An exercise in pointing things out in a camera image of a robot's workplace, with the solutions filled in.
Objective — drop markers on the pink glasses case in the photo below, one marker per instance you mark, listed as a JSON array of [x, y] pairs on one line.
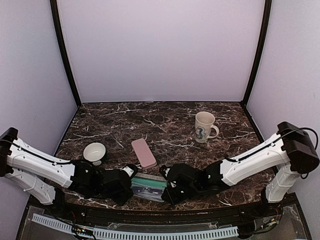
[[143, 153]]

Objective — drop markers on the black front rail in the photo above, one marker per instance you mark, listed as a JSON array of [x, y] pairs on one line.
[[94, 215]]

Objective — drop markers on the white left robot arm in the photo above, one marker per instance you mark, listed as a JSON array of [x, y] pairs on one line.
[[27, 166]]

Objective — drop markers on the grey glasses case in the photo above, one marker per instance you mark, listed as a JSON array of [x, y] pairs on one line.
[[150, 181]]

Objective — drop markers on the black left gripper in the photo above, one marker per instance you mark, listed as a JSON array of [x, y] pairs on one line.
[[122, 199]]

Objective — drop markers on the black corner post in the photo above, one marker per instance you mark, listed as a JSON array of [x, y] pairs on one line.
[[258, 53], [63, 51]]

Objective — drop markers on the white ceramic bowl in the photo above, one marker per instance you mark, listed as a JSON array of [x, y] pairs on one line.
[[95, 153]]

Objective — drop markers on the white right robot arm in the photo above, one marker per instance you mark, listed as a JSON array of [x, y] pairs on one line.
[[290, 147]]

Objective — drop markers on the cream ceramic mug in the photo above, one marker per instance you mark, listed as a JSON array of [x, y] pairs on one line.
[[205, 127]]

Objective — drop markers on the white slotted cable duct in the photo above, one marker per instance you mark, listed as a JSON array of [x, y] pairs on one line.
[[117, 231]]

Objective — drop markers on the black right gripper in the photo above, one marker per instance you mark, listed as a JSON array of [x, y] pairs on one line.
[[172, 199]]

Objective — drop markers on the clear frame dark-lens sunglasses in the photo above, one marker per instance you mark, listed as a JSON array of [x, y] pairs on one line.
[[147, 191]]

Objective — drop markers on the black right corner post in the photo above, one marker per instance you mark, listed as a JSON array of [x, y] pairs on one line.
[[258, 53]]

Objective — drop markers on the black left corner post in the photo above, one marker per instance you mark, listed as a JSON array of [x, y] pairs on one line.
[[63, 51]]

